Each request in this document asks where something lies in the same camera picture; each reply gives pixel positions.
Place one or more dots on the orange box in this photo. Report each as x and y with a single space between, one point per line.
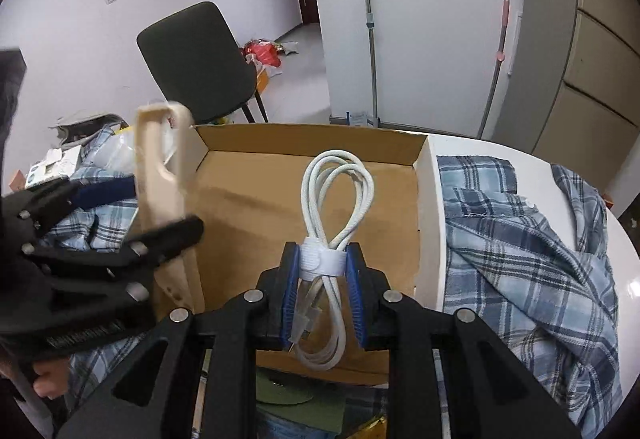
609 201

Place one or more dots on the beige phone case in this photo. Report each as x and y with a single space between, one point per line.
155 199

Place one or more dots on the blue plaid shirt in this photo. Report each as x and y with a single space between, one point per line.
500 269

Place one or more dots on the grey fabric bag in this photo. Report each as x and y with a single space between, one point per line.
80 121

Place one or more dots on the person's left hand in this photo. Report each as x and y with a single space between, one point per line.
50 381

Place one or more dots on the beige cabinet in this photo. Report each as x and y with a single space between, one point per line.
590 69

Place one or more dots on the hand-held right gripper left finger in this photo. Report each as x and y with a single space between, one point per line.
292 289

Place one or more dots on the olive green pouch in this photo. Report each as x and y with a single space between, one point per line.
290 394

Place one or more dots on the red plastic bag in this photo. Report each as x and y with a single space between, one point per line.
262 53

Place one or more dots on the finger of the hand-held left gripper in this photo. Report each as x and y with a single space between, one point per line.
170 239
107 193

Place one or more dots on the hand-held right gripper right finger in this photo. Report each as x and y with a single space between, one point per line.
356 299

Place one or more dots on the clear plastic bag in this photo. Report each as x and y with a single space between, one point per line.
117 151

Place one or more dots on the dark grey chair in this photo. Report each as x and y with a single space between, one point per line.
195 59

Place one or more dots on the white packet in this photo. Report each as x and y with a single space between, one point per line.
57 164

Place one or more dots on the cardboard box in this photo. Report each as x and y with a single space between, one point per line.
250 199

